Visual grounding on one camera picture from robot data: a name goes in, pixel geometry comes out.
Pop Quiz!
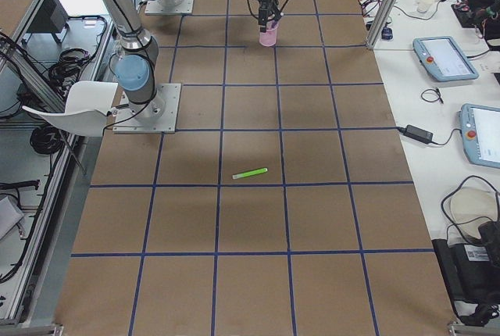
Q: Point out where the pink mesh cup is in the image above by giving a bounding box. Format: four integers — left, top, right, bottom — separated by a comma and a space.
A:
259, 23, 279, 47

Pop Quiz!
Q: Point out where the black power adapter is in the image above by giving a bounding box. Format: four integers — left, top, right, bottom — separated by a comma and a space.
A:
380, 27, 394, 41

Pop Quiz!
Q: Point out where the green marker pen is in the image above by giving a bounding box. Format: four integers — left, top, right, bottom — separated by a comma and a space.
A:
232, 167, 268, 180

